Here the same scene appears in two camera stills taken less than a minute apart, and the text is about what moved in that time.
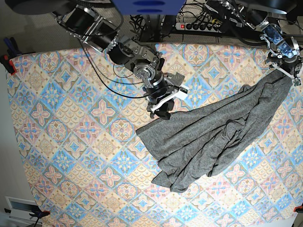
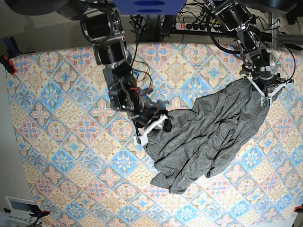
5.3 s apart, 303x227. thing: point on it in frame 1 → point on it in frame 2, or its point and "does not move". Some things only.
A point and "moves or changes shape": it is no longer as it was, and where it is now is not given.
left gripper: (159, 87) → (145, 115)
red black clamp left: (13, 52) does not move
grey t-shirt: (192, 145) moves or changes shape
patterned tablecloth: (76, 114) does not move
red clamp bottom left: (40, 214) does not move
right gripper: (286, 54) → (262, 72)
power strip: (199, 27) does not move
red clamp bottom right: (299, 209) does not move
